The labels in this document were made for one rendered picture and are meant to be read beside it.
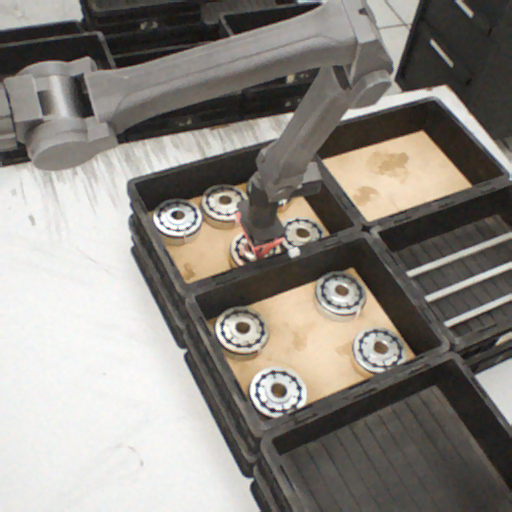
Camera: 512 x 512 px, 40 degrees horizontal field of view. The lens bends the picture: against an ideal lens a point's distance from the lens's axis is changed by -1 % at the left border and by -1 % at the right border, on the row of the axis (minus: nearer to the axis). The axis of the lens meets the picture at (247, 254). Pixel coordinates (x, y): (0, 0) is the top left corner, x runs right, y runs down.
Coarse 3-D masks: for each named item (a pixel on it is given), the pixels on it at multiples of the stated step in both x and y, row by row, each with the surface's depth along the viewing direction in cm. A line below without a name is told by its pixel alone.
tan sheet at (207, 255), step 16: (288, 208) 157; (304, 208) 158; (208, 224) 152; (320, 224) 155; (208, 240) 149; (224, 240) 150; (176, 256) 146; (192, 256) 146; (208, 256) 147; (224, 256) 147; (192, 272) 144; (208, 272) 144
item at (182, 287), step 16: (256, 144) 154; (208, 160) 150; (144, 176) 145; (160, 176) 146; (128, 192) 143; (336, 192) 148; (144, 208) 140; (144, 224) 139; (160, 240) 135; (320, 240) 140; (160, 256) 135; (272, 256) 136; (288, 256) 136; (176, 272) 131; (224, 272) 132; (240, 272) 133; (176, 288) 131; (192, 288) 129
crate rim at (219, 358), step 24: (336, 240) 140; (264, 264) 134; (288, 264) 135; (384, 264) 137; (216, 288) 130; (408, 288) 134; (192, 312) 126; (216, 360) 122; (408, 360) 124; (240, 384) 118; (240, 408) 117; (312, 408) 117; (264, 432) 114
